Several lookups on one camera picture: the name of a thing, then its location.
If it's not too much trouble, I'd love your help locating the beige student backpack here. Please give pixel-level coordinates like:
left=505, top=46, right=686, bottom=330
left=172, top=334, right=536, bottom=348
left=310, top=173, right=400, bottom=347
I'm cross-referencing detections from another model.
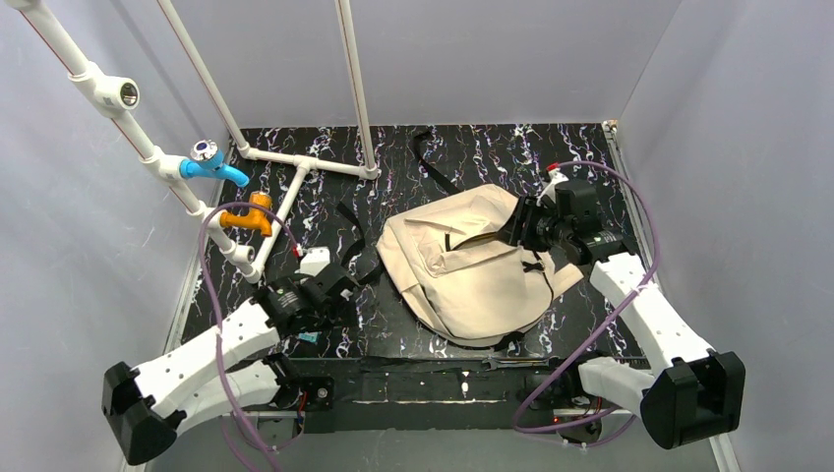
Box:
left=335, top=130, right=586, bottom=353

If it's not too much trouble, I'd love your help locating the aluminium rail frame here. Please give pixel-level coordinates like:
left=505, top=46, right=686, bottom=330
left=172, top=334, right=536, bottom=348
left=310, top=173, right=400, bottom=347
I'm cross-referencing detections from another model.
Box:
left=120, top=120, right=741, bottom=472

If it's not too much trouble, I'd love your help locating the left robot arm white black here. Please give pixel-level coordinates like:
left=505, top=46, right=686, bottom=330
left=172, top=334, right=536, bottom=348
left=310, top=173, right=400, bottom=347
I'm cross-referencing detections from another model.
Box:
left=101, top=263, right=360, bottom=466

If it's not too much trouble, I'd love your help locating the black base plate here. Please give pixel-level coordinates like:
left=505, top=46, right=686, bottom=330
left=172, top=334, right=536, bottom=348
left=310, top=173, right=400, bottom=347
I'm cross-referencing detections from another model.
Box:
left=237, top=356, right=626, bottom=437

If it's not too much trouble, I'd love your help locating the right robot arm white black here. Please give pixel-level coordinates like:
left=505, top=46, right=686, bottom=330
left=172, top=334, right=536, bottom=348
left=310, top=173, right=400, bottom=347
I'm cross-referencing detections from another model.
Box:
left=499, top=180, right=746, bottom=449

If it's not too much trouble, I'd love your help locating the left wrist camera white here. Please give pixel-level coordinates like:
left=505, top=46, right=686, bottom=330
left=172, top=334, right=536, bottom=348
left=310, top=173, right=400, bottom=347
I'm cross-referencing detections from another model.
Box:
left=296, top=247, right=331, bottom=276

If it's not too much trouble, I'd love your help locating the teal pencil pack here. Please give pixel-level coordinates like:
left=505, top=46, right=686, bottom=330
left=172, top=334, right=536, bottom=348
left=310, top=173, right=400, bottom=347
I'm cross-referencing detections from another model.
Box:
left=297, top=332, right=320, bottom=344

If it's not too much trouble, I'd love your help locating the white pvc pipe frame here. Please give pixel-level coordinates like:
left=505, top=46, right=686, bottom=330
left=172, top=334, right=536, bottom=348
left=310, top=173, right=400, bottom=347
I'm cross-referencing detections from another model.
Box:
left=8, top=1, right=381, bottom=283

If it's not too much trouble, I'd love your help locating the blue tap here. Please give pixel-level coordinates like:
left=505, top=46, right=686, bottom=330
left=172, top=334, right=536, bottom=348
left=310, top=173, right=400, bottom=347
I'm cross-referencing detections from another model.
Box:
left=179, top=140, right=250, bottom=188

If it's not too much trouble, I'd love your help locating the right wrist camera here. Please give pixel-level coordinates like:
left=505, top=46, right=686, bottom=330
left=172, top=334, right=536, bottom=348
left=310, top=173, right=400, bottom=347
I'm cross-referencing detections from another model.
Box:
left=537, top=167, right=569, bottom=207

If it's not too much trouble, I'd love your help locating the orange tap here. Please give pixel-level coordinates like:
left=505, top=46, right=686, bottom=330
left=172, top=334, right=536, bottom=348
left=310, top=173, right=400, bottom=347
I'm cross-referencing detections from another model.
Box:
left=219, top=192, right=272, bottom=238

